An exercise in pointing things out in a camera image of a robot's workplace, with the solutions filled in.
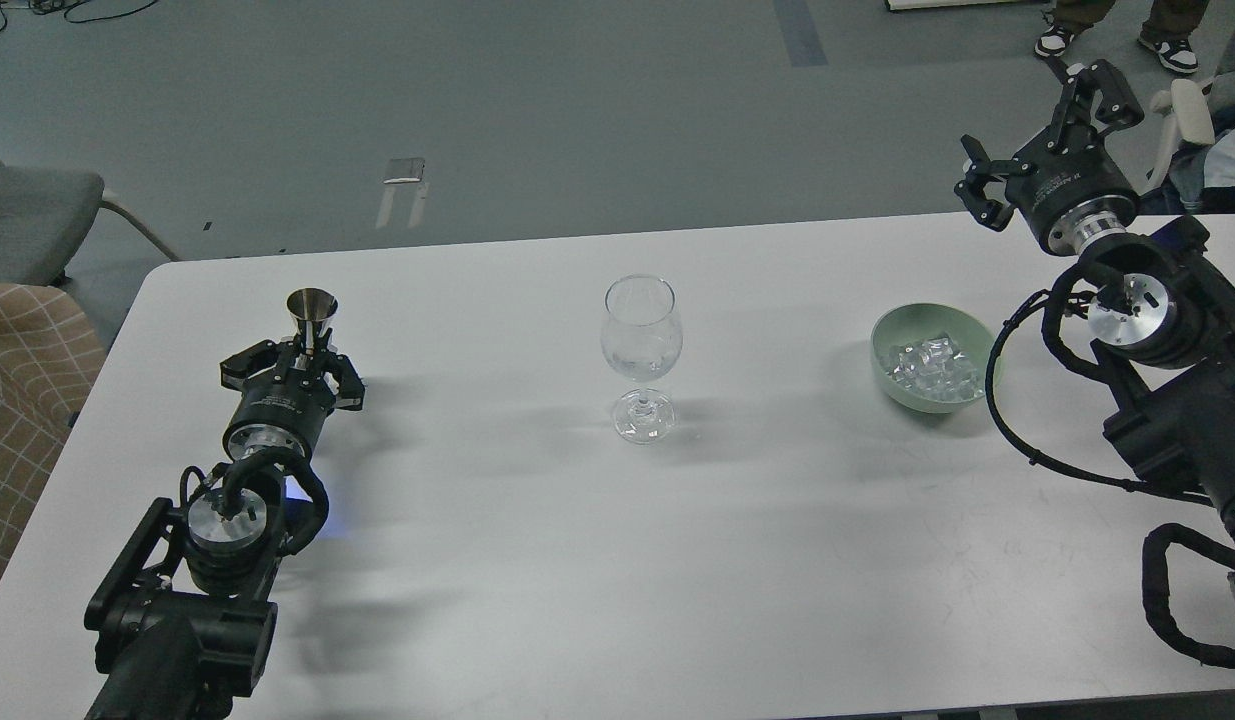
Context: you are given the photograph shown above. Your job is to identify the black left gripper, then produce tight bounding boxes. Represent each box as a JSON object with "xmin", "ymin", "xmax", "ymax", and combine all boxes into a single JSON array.
[{"xmin": 219, "ymin": 338, "xmax": 366, "ymax": 459}]

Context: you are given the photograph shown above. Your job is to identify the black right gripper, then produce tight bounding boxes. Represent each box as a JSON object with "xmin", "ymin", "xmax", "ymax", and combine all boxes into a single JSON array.
[{"xmin": 955, "ymin": 58, "xmax": 1146, "ymax": 256}]

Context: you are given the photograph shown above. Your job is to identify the steel cocktail jigger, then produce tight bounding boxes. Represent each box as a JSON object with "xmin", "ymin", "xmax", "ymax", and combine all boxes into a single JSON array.
[{"xmin": 285, "ymin": 288, "xmax": 338, "ymax": 356}]

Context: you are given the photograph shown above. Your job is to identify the clear ice cubes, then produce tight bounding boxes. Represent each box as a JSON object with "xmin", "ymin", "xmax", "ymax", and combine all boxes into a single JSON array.
[{"xmin": 878, "ymin": 333, "xmax": 984, "ymax": 403}]

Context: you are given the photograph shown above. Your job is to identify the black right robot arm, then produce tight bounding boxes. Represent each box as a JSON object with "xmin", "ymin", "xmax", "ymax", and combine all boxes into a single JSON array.
[{"xmin": 953, "ymin": 56, "xmax": 1235, "ymax": 669}]

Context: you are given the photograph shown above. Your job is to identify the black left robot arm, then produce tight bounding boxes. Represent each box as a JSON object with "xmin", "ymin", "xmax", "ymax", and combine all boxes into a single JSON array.
[{"xmin": 85, "ymin": 327, "xmax": 366, "ymax": 719}]

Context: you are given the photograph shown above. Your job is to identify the clear wine glass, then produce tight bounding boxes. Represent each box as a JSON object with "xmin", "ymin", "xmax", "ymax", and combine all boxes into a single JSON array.
[{"xmin": 600, "ymin": 274, "xmax": 684, "ymax": 445}]

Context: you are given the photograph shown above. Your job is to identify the white chair with clothes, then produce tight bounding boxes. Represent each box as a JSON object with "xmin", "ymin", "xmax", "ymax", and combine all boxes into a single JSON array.
[{"xmin": 1142, "ymin": 51, "xmax": 1235, "ymax": 215}]

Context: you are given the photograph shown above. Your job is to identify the white black sneaker right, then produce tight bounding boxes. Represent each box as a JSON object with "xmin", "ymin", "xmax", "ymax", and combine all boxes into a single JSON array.
[{"xmin": 1137, "ymin": 36, "xmax": 1199, "ymax": 77}]

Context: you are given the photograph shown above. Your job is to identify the silver floor socket plate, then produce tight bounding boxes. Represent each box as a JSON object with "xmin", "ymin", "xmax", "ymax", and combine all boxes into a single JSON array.
[{"xmin": 382, "ymin": 158, "xmax": 426, "ymax": 184}]

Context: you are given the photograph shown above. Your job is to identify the green bowl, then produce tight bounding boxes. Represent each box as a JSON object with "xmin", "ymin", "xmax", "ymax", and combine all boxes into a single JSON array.
[{"xmin": 868, "ymin": 303, "xmax": 995, "ymax": 414}]

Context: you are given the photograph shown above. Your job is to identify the beige checkered cushion chair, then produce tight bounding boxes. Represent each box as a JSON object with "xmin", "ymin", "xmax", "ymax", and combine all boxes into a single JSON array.
[{"xmin": 0, "ymin": 282, "xmax": 106, "ymax": 580}]

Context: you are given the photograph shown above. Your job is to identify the grey office chair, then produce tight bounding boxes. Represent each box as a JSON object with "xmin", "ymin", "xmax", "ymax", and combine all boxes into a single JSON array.
[{"xmin": 0, "ymin": 159, "xmax": 182, "ymax": 287}]

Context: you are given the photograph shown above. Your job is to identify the black floor cables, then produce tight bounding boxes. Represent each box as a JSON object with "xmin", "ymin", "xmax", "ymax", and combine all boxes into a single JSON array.
[{"xmin": 0, "ymin": 0, "xmax": 158, "ymax": 43}]

